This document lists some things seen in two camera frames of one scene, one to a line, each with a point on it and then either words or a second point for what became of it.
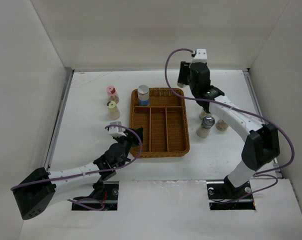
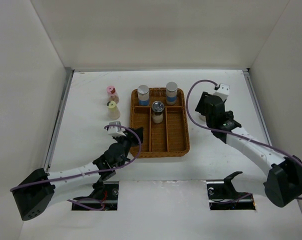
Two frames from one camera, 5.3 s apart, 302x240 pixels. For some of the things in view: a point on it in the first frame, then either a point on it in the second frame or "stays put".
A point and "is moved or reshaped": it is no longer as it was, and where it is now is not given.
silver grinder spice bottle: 207,122 -> 157,107
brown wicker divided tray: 165,122 stays put
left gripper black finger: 139,132 stays put
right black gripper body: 194,89 -> 209,122
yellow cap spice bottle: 114,113 stays put
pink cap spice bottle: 112,94 stays put
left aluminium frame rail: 68,74 stays put
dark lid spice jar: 221,125 is moved or reshaped
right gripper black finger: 184,72 -> 200,107
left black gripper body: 127,143 stays put
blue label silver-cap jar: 143,95 stays put
